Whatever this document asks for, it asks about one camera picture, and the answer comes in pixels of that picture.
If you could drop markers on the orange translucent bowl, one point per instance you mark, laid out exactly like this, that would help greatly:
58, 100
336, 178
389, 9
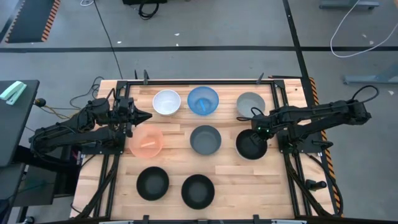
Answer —
152, 137

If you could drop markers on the black side table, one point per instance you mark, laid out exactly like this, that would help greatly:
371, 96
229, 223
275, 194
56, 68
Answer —
15, 130

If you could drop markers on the black frame clamp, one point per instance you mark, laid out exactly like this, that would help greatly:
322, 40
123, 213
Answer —
145, 77
260, 78

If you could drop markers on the dark grey bowl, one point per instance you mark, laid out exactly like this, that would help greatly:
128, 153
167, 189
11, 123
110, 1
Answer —
205, 140

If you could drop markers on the blue translucent bowl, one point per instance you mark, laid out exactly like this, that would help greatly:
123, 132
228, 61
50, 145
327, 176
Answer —
197, 95

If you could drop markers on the light grey bowl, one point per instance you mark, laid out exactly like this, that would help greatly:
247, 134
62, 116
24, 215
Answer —
248, 102

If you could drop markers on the black bowl with pale rim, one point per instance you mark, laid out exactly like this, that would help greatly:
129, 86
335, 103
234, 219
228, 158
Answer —
245, 150

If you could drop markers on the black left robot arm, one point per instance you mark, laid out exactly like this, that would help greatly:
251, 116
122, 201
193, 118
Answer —
62, 137

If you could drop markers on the black round plug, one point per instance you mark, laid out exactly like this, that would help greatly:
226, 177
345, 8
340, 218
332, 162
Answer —
39, 102

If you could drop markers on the white bowl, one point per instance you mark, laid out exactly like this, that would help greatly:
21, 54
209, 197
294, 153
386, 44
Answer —
166, 102

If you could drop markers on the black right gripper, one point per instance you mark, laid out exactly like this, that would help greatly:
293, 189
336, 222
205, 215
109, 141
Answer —
262, 124

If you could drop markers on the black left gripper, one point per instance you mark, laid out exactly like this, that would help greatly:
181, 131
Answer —
124, 112

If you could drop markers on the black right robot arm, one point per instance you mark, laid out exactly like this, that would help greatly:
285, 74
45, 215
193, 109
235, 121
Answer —
326, 113

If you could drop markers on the mint green stapler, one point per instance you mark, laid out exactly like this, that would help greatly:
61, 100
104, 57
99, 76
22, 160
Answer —
12, 91

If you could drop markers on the black equipment box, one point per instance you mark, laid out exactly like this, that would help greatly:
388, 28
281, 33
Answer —
59, 174

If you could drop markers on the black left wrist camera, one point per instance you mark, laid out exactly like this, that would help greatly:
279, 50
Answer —
129, 130

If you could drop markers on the grey table foot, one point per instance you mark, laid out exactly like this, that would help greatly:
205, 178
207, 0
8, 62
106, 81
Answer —
348, 4
367, 79

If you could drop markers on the black mat with striped edge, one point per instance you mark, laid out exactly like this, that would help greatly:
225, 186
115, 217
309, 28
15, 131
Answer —
28, 18

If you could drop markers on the black aluminium table frame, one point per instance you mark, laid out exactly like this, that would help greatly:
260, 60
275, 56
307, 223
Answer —
199, 82

